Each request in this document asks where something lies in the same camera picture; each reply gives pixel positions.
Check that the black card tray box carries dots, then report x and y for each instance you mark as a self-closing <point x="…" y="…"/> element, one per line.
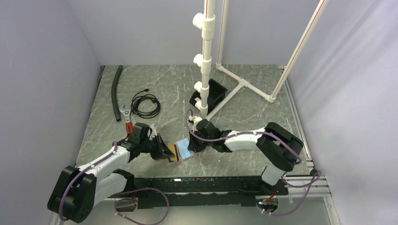
<point x="215" y="96"/>

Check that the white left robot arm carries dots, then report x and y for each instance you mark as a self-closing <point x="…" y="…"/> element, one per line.
<point x="79" y="189"/>

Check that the gold credit card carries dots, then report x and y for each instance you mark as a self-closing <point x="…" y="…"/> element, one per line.
<point x="173" y="148"/>

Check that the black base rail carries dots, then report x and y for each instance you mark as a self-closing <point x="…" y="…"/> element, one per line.
<point x="200" y="191"/>

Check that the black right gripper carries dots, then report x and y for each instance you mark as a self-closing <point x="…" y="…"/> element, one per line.
<point x="193" y="145"/>

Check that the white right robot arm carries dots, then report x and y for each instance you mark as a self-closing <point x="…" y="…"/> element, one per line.
<point x="278" y="145"/>

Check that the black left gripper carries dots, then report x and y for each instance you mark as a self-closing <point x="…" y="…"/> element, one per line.
<point x="162" y="151"/>

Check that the white pvc pipe frame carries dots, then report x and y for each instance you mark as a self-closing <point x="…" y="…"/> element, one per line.
<point x="251" y="32"/>

